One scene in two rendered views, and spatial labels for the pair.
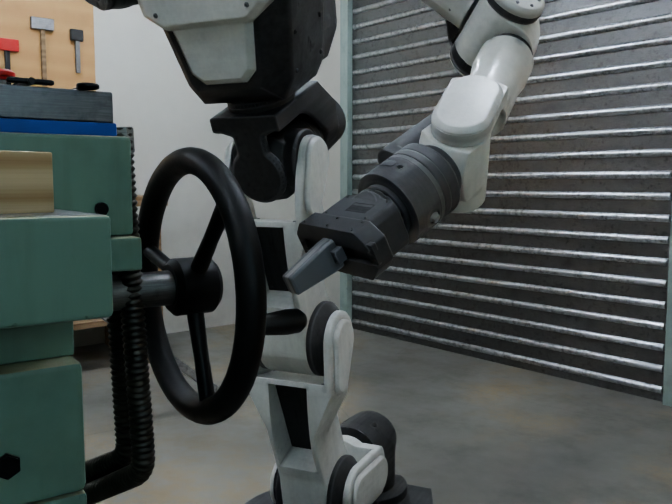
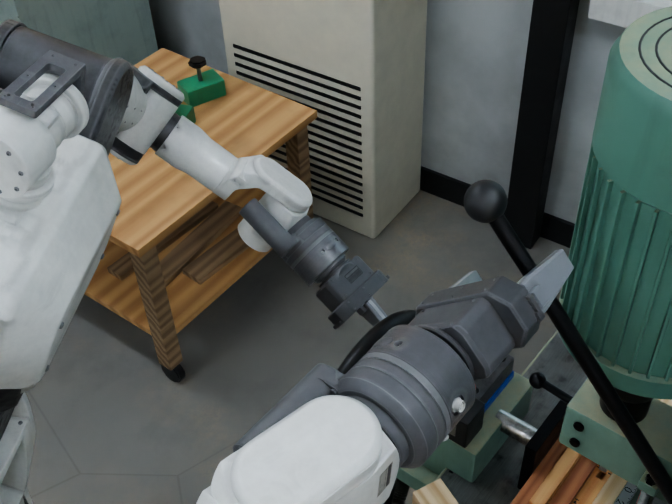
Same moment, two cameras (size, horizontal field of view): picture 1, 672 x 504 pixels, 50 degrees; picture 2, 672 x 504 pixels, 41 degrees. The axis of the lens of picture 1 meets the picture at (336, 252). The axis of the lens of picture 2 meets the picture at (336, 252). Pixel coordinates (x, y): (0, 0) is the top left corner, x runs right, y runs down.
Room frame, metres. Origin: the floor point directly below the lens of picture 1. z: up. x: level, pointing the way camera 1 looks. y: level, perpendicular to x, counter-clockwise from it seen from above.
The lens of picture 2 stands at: (0.99, 0.91, 1.87)
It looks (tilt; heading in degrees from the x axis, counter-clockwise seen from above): 44 degrees down; 256
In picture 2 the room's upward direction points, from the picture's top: 3 degrees counter-clockwise
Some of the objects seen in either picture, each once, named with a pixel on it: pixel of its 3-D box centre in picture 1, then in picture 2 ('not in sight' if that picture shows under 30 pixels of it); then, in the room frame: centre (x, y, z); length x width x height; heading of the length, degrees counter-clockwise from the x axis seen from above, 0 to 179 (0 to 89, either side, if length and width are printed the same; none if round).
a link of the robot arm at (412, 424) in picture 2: not in sight; (340, 447); (0.90, 0.54, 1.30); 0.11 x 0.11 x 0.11; 35
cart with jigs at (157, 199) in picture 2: not in sight; (164, 197); (0.98, -1.01, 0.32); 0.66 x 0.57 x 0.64; 37
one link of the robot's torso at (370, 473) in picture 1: (329, 477); not in sight; (1.50, 0.01, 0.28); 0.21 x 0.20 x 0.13; 155
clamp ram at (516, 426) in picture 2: not in sight; (523, 432); (0.62, 0.36, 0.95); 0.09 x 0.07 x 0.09; 35
